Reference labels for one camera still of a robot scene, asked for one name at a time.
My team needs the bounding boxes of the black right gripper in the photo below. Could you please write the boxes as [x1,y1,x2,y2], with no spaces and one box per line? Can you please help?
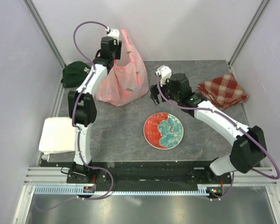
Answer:
[150,78,181,106]

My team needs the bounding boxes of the pink plastic bag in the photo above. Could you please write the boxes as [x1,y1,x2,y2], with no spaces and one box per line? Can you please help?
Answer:
[95,29,149,106]

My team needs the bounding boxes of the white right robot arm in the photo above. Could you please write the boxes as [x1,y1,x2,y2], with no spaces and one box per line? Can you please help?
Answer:
[150,72,267,184]

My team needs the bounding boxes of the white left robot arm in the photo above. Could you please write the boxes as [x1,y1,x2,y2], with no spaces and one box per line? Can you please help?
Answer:
[67,36,122,183]

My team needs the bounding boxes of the red and teal floral plate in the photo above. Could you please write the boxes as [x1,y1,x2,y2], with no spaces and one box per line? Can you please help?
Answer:
[143,112,184,150]

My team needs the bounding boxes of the dark green baseball cap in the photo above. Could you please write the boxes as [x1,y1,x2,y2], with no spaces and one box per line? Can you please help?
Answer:
[61,61,94,88]

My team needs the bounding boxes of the red plaid folded cloth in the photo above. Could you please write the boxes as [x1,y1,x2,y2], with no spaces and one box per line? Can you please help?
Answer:
[196,73,248,110]

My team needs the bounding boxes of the white folded towel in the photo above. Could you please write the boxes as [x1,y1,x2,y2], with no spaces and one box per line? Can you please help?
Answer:
[38,117,76,154]

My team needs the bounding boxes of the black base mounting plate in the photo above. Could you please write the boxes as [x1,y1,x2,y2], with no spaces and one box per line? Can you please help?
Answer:
[66,161,231,186]

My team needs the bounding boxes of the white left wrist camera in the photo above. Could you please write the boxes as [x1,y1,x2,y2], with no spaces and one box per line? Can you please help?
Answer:
[105,27,120,45]

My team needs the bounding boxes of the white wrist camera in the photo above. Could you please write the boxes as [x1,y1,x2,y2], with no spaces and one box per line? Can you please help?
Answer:
[155,65,172,87]
[105,27,120,45]

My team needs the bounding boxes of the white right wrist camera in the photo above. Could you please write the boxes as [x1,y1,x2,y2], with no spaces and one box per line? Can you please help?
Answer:
[155,65,172,87]

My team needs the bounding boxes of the left aluminium corner post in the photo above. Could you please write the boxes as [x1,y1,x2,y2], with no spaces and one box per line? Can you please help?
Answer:
[23,0,65,67]

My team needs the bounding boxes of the aluminium corner post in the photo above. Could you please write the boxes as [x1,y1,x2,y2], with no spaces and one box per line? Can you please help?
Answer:
[23,0,65,67]
[227,0,271,70]

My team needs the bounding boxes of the right aluminium corner post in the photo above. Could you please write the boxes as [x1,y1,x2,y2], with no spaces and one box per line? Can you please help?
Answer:
[227,0,271,70]

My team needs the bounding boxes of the aluminium frame rail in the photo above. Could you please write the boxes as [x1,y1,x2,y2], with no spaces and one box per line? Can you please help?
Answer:
[24,167,277,187]

